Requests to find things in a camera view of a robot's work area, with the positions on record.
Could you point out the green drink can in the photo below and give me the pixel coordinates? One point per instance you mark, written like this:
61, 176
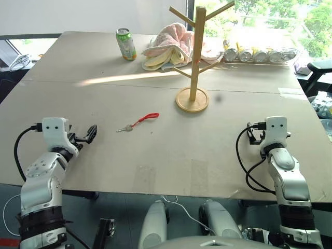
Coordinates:
126, 45

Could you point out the yellow cloth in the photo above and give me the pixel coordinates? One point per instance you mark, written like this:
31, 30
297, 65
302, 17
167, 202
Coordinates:
158, 61

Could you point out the purple and white box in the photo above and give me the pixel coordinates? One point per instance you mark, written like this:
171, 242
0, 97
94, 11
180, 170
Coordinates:
302, 68

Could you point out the silver can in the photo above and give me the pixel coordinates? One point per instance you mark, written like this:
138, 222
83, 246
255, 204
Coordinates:
260, 56
246, 55
231, 55
275, 56

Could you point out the silver robot leg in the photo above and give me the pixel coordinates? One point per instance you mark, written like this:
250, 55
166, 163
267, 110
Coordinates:
154, 225
220, 223

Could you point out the black office chair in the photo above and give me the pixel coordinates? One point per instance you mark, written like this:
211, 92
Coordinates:
317, 71

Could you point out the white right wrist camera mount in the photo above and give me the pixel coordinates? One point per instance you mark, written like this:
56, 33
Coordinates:
276, 132

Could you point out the wooden tree hanger rack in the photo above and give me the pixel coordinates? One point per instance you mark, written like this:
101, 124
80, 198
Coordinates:
196, 64

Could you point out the silver left robot leg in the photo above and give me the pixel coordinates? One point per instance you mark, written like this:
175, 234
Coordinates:
154, 225

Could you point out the silver robot torso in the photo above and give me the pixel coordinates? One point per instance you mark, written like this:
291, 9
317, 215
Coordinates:
202, 243

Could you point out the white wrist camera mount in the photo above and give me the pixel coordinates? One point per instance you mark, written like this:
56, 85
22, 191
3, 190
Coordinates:
53, 129
276, 132

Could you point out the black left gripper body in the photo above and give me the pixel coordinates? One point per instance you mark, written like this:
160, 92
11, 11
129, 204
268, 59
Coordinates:
76, 142

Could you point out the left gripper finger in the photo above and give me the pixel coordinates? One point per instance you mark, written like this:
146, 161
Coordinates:
84, 139
92, 132

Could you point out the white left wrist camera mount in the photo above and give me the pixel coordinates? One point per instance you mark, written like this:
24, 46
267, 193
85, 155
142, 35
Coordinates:
53, 129

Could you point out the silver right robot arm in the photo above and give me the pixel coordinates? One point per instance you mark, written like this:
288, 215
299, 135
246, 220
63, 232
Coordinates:
290, 181

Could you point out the clear bag of bottles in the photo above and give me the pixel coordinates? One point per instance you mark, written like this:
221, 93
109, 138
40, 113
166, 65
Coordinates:
323, 106

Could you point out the silver right robot leg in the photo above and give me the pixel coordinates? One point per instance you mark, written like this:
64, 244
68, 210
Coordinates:
220, 223

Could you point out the pink fluffy towel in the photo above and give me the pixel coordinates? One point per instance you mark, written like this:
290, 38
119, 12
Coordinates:
172, 37

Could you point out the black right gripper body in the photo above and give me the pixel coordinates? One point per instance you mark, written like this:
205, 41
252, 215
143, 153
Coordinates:
260, 135

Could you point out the black stand with caster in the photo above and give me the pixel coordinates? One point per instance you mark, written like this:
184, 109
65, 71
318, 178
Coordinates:
102, 233

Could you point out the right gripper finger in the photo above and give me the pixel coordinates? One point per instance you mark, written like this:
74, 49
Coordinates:
254, 141
250, 131

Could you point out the black window frame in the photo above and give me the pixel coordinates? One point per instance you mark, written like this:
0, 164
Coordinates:
190, 15

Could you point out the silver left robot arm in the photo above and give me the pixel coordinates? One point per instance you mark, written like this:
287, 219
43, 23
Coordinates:
41, 181

